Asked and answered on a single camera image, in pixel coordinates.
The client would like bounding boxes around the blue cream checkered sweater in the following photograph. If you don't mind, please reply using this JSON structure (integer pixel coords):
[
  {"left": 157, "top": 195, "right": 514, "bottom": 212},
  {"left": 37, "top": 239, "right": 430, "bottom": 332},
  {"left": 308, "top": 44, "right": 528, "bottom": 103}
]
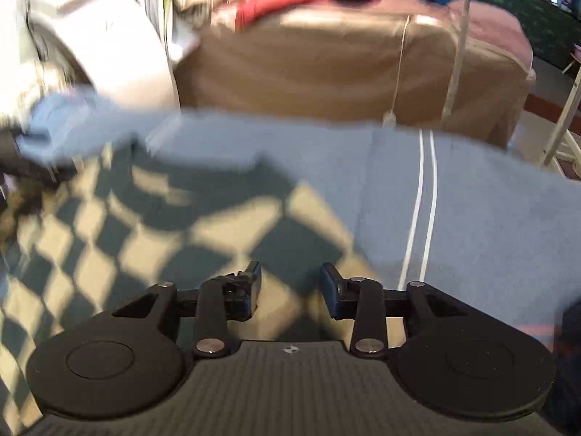
[{"left": 1, "top": 144, "right": 406, "bottom": 435}]

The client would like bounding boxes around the white David B machine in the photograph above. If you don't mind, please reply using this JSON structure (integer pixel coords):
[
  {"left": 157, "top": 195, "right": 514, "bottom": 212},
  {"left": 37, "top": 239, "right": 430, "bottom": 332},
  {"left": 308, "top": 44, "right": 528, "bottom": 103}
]
[{"left": 1, "top": 0, "right": 179, "bottom": 108}]

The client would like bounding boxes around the white metal cart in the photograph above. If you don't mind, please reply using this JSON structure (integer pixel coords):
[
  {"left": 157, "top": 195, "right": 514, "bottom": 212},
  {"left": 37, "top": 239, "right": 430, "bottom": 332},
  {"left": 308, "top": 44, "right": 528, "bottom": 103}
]
[{"left": 539, "top": 70, "right": 581, "bottom": 180}]

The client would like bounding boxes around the white lamp pole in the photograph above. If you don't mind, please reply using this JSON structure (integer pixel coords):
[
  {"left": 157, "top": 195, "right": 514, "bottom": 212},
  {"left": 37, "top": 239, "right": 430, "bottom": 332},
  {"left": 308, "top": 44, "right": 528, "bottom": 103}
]
[{"left": 441, "top": 0, "right": 472, "bottom": 124}]

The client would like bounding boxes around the tan covered massage bed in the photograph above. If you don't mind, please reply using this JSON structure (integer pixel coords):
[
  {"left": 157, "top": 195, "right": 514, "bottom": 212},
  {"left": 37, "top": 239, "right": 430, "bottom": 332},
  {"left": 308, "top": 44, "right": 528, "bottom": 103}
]
[{"left": 174, "top": 0, "right": 536, "bottom": 148}]

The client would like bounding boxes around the pink pillow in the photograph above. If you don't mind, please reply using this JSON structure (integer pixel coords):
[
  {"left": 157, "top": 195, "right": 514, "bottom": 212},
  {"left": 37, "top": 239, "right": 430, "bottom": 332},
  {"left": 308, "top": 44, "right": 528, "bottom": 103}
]
[{"left": 465, "top": 1, "right": 533, "bottom": 72}]

